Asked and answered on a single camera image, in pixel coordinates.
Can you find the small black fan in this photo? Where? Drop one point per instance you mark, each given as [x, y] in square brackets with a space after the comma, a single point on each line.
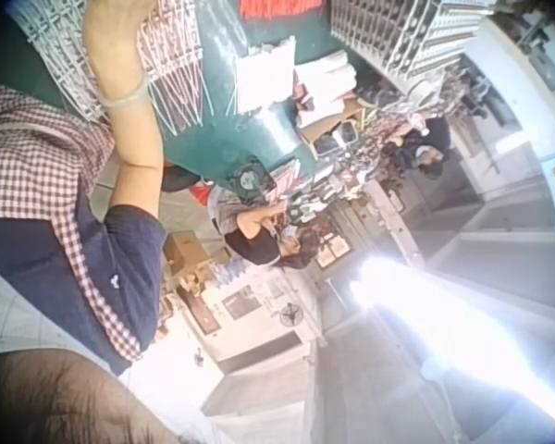
[248, 175]

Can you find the heap of printed clothes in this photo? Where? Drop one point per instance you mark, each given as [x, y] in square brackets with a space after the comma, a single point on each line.
[379, 139]

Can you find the brown cardboard box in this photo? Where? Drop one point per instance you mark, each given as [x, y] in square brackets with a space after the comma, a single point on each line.
[182, 250]
[337, 118]

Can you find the clear green bangle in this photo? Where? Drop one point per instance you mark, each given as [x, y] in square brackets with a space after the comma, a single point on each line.
[120, 101]

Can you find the red bag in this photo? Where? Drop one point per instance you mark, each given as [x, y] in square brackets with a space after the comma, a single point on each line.
[200, 193]

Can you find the person's right hand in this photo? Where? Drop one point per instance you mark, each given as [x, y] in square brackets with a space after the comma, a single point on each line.
[113, 46]

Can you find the stack of white sheets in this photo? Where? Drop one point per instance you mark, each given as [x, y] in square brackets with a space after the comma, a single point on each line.
[264, 78]

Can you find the red cloth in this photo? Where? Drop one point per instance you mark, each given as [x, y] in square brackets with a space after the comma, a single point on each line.
[282, 7]

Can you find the grey compartment shelf rack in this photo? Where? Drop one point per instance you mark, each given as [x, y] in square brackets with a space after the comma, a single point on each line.
[398, 32]

